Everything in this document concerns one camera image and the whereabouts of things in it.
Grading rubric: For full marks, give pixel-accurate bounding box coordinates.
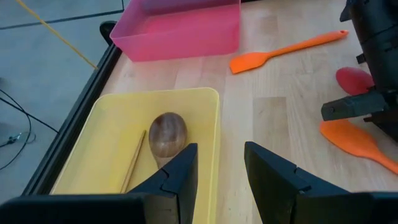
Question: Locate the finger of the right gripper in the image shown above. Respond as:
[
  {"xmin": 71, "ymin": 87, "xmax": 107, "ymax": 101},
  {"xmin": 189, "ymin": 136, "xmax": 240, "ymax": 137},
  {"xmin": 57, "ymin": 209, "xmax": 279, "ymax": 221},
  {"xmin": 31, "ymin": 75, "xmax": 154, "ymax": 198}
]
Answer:
[{"xmin": 363, "ymin": 104, "xmax": 398, "ymax": 142}]

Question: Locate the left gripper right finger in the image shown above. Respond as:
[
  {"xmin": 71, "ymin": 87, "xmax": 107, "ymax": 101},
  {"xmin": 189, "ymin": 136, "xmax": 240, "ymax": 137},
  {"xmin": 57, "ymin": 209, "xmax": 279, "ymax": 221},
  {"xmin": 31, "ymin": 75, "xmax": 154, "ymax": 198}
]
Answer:
[{"xmin": 244, "ymin": 141, "xmax": 374, "ymax": 224}]

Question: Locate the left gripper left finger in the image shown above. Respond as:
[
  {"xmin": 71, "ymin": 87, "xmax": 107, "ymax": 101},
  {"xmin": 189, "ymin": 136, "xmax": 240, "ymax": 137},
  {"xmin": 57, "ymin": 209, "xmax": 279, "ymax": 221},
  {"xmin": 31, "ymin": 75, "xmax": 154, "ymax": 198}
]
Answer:
[{"xmin": 127, "ymin": 142, "xmax": 199, "ymax": 224}]

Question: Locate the orange rounded-head spatula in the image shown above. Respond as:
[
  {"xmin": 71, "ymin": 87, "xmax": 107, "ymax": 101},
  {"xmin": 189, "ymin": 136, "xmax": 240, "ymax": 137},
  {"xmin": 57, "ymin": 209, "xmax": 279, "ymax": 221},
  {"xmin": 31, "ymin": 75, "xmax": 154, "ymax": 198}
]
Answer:
[{"xmin": 319, "ymin": 119, "xmax": 398, "ymax": 175}]

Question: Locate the small light wooden spoon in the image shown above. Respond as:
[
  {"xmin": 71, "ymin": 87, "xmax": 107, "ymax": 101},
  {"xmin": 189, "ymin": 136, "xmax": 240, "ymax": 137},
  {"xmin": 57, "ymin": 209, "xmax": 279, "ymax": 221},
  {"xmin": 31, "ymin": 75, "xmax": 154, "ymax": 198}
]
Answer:
[{"xmin": 119, "ymin": 129, "xmax": 147, "ymax": 194}]

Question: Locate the red silicone spoon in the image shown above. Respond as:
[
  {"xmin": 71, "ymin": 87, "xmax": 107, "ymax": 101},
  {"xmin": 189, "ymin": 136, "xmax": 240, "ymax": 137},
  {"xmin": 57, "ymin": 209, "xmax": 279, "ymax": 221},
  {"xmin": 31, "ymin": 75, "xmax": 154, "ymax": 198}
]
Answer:
[{"xmin": 335, "ymin": 66, "xmax": 376, "ymax": 96}]

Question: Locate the large dark wooden spoon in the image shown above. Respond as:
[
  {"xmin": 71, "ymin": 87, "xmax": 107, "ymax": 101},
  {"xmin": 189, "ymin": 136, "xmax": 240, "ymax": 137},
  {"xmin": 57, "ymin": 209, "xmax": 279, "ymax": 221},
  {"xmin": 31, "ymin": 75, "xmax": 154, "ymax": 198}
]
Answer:
[{"xmin": 148, "ymin": 111, "xmax": 188, "ymax": 170}]

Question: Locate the yellow translucent plastic bin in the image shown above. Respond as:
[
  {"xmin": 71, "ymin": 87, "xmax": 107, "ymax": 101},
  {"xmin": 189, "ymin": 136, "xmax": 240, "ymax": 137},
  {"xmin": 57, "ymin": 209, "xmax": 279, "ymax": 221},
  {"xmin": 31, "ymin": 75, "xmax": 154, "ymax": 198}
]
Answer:
[{"xmin": 49, "ymin": 86, "xmax": 221, "ymax": 224}]

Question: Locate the orange angled-head spatula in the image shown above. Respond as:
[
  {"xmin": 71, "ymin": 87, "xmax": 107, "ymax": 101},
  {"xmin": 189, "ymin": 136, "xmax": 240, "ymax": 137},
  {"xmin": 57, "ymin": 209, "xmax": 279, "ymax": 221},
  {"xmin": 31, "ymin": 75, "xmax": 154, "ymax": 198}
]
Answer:
[{"xmin": 229, "ymin": 29, "xmax": 349, "ymax": 75}]

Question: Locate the pink translucent plastic bin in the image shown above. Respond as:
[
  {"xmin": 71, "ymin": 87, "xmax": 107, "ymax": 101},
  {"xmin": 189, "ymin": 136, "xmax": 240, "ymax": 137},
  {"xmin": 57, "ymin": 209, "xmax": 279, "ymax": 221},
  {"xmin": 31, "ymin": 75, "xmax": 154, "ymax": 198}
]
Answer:
[{"xmin": 109, "ymin": 0, "xmax": 242, "ymax": 62}]

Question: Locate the black floor cable bundle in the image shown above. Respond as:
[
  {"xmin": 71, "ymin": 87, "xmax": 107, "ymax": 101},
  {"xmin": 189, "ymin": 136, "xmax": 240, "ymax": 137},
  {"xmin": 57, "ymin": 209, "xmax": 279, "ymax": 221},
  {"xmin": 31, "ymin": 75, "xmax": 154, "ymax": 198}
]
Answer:
[{"xmin": 0, "ymin": 89, "xmax": 60, "ymax": 171}]

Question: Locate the yellow hanging cable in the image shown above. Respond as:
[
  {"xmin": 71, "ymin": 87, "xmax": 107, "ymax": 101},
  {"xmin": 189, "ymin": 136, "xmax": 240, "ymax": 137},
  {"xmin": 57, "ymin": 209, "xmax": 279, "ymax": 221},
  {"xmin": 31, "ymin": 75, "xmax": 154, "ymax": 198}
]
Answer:
[{"xmin": 14, "ymin": 0, "xmax": 100, "ymax": 70}]

